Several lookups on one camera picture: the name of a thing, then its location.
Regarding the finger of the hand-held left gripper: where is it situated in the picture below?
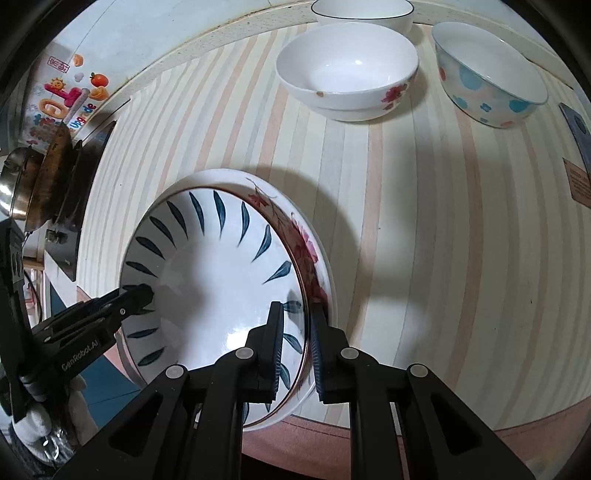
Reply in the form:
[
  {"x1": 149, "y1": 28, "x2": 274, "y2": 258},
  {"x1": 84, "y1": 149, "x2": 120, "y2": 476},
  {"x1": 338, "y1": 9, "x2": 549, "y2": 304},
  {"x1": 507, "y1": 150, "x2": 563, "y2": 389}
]
[{"x1": 32, "y1": 284, "x2": 155, "y2": 344}]

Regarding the white bowl with red flower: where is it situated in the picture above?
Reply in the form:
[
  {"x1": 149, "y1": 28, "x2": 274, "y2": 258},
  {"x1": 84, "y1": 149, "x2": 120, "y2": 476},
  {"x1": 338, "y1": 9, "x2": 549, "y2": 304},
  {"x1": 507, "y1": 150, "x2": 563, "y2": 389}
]
[{"x1": 276, "y1": 23, "x2": 419, "y2": 122}]

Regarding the stainless steel pot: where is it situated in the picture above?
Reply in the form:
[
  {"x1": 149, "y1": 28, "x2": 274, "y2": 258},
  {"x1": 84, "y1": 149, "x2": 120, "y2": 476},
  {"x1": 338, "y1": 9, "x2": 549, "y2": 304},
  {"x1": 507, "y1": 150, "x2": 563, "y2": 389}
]
[{"x1": 0, "y1": 147, "x2": 40, "y2": 232}]

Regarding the brown card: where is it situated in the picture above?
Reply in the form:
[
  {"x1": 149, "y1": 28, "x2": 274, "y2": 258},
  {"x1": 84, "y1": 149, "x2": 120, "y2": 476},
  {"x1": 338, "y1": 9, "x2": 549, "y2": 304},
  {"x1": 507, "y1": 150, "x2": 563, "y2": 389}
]
[{"x1": 562, "y1": 157, "x2": 591, "y2": 206}]

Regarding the black gas stove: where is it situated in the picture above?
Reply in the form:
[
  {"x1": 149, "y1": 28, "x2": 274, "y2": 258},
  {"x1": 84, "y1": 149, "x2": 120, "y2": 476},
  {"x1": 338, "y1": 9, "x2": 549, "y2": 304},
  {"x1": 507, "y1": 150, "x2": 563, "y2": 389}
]
[{"x1": 44, "y1": 120, "x2": 118, "y2": 282}]

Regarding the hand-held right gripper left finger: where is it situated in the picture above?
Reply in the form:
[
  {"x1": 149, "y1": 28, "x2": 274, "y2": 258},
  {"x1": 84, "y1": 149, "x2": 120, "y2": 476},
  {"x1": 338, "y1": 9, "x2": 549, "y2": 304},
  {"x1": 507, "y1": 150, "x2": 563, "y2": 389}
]
[{"x1": 53, "y1": 301, "x2": 284, "y2": 480}]

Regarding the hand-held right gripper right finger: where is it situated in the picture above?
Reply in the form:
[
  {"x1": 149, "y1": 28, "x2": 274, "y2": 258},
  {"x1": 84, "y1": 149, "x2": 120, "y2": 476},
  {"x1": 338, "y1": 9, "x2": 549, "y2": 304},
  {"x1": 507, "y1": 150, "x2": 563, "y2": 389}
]
[{"x1": 310, "y1": 300, "x2": 536, "y2": 480}]

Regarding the dark smartphone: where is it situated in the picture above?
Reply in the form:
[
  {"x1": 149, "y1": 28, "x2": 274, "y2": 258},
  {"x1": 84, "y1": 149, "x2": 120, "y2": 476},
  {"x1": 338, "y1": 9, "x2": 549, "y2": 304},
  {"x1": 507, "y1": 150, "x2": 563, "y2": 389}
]
[{"x1": 558, "y1": 102, "x2": 591, "y2": 171}]

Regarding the striped tablecloth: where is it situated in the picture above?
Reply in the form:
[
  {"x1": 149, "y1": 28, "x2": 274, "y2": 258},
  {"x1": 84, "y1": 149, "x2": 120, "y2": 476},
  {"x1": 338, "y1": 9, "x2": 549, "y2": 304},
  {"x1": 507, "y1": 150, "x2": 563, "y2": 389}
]
[{"x1": 76, "y1": 18, "x2": 591, "y2": 462}]

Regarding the colourful wall sticker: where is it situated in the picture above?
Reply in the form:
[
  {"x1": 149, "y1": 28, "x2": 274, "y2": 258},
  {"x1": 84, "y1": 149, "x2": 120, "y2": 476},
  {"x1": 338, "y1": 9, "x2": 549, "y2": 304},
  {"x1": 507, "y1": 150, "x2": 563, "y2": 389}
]
[{"x1": 23, "y1": 53, "x2": 112, "y2": 153}]

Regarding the blue leaf pattern plate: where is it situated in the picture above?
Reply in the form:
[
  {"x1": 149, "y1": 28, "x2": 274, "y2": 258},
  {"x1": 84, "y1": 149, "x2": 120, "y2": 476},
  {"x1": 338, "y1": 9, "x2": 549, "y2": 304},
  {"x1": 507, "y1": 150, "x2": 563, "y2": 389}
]
[{"x1": 119, "y1": 187, "x2": 308, "y2": 432}]

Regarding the blue dotted bowl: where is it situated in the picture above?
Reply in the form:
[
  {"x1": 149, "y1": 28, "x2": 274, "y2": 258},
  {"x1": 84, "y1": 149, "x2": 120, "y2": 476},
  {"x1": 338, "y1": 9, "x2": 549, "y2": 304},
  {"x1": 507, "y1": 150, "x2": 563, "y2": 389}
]
[{"x1": 431, "y1": 21, "x2": 549, "y2": 129}]

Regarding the white bowl with black rim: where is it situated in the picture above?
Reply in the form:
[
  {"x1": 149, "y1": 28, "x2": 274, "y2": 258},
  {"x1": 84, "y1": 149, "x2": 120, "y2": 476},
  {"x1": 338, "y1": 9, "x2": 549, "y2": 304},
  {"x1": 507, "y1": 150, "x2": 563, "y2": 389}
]
[{"x1": 310, "y1": 0, "x2": 414, "y2": 35}]

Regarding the person's left hand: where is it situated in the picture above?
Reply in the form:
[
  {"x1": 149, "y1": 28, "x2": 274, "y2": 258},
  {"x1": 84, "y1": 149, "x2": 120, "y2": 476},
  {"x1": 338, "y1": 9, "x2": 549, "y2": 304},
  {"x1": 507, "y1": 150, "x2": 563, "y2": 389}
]
[{"x1": 11, "y1": 373, "x2": 99, "y2": 462}]

